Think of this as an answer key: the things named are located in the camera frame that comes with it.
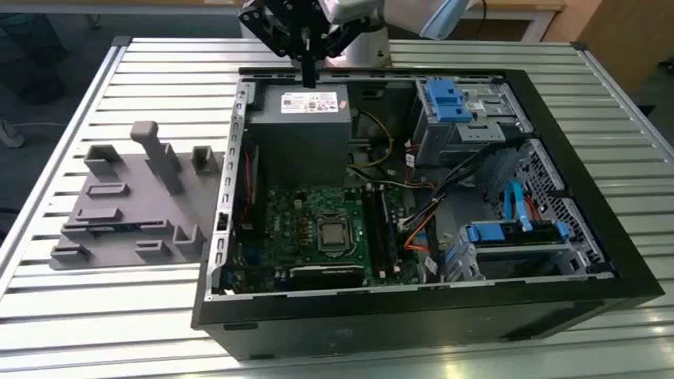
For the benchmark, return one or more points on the hard disk in blue carrier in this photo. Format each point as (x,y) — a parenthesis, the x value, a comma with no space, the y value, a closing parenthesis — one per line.
(487,235)

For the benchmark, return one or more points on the CPU socket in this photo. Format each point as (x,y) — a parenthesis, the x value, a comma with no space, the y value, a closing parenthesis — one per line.
(333,216)

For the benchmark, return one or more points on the gray power supply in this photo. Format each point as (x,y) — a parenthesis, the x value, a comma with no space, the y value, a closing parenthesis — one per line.
(300,146)

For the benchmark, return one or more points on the black trash bin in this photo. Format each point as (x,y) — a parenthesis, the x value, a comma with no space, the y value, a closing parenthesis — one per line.
(26,59)

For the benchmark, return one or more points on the white furniture foot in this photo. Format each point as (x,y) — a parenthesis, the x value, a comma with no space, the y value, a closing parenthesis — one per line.
(11,136)

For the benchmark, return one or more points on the white frame wooden desk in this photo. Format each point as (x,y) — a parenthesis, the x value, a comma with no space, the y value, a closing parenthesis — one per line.
(537,23)

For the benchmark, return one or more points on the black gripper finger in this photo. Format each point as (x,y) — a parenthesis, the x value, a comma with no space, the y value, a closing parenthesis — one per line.
(342,37)
(268,27)

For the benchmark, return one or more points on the gray upper drive cage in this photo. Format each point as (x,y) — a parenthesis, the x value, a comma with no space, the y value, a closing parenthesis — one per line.
(479,134)

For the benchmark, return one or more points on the gray lower disk bay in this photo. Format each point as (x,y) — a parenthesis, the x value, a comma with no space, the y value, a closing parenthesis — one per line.
(458,264)

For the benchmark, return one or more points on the black graphics card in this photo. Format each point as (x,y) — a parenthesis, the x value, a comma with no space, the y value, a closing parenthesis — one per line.
(326,276)

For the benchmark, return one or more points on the gray parts rack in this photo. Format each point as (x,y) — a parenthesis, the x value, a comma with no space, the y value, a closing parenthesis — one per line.
(136,185)

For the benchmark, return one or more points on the green motherboard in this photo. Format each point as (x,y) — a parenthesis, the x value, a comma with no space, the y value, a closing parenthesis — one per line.
(284,209)

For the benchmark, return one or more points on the empty blue disk carrier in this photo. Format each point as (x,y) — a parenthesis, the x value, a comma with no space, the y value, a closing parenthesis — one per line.
(447,102)

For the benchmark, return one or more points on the silver CPU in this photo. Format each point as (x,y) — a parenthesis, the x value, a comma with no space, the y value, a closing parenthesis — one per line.
(331,233)

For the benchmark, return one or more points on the black PC case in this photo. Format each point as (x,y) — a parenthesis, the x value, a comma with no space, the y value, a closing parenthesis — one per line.
(369,316)

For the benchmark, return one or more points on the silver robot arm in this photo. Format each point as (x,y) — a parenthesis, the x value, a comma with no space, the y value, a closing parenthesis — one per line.
(369,47)

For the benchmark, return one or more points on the black RAM slot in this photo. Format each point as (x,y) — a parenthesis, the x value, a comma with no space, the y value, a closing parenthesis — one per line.
(373,233)

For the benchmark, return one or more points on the wooden cabinet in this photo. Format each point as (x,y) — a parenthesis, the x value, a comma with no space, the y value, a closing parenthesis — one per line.
(621,35)

